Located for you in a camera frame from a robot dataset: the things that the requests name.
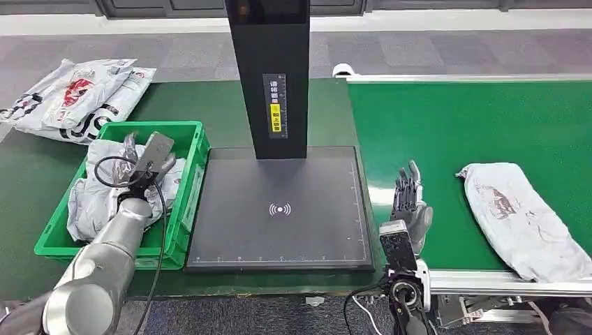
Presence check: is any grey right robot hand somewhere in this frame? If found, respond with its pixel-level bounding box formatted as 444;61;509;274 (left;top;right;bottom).
390;160;434;255

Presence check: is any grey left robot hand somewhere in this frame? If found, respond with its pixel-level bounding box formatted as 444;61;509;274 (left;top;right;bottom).
110;131;177;191

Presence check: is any white parcel bag red print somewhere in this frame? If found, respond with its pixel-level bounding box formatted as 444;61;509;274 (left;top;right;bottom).
0;59;138;131
66;134;187;242

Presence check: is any green plastic crate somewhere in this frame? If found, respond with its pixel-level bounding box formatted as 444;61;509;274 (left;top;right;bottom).
34;121;212;271

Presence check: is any green conveyor belt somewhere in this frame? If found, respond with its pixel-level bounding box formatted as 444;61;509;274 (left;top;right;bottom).
348;82;592;271

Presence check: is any white parcel bag black print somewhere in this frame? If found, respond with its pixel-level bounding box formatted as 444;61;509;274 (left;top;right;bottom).
16;66;157;145

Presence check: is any white parcel bag faded print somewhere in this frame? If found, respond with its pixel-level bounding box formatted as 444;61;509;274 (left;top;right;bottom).
455;163;592;284

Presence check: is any dark cabinet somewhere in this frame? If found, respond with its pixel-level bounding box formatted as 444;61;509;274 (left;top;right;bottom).
94;0;371;18

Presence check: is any black scanner tower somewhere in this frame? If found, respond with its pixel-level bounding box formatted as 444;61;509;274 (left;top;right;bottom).
224;0;311;161

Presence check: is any dark rounded object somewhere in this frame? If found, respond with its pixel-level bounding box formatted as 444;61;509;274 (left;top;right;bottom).
547;300;592;335

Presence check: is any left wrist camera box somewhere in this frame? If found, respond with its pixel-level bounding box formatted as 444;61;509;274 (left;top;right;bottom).
134;131;175;176

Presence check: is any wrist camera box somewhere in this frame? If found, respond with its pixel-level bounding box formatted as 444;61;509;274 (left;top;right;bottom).
379;220;419;274
134;131;175;176

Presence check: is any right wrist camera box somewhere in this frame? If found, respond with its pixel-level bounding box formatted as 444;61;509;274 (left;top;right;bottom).
379;220;419;274

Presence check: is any aluminium conveyor frame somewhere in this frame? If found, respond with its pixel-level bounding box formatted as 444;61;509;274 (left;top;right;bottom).
344;73;592;297

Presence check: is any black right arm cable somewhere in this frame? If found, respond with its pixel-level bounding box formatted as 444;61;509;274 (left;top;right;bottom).
343;283;387;335

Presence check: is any white cable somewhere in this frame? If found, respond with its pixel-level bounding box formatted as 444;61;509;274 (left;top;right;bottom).
353;295;384;335

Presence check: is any metal conveyor bracket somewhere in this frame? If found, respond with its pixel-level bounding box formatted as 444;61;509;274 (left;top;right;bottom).
434;295;545;329

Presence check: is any black scanner base plate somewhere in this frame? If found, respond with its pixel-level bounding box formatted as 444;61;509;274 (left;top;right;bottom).
184;146;376;274

